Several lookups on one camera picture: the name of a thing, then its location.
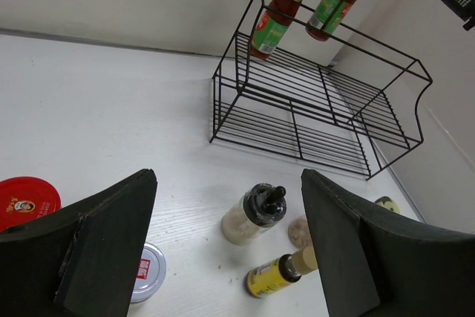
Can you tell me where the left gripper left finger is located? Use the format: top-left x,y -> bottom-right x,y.
1,169 -> 157,316

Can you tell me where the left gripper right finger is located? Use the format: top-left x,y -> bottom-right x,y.
301,169 -> 474,316

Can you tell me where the yellow cap spice jar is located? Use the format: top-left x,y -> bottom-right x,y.
375,196 -> 401,214

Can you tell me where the white lid glass jar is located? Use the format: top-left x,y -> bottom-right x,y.
131,243 -> 167,304

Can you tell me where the pink cap spice jar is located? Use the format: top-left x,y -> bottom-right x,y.
287,216 -> 312,249

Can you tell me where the small yellow label bottle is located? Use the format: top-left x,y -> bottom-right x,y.
244,246 -> 318,298

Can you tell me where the red lid dark sauce jar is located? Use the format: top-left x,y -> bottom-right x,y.
1,177 -> 62,231

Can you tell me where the black cap spice shaker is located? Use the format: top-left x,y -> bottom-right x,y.
221,183 -> 287,246

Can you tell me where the black wire rack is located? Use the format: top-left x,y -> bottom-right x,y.
211,0 -> 433,179

